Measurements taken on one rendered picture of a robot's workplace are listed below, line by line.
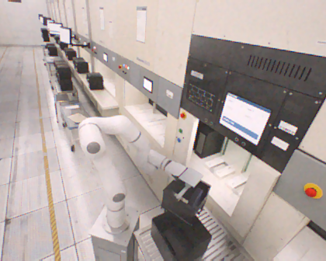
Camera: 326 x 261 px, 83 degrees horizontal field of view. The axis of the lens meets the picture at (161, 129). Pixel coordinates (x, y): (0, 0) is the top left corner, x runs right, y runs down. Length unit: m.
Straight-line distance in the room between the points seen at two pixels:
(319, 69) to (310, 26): 0.17
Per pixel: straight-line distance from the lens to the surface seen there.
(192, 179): 1.08
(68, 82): 4.72
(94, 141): 0.87
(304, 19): 1.03
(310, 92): 1.00
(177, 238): 1.44
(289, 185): 1.14
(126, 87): 2.79
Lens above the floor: 2.01
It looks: 30 degrees down
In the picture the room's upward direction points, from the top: 6 degrees clockwise
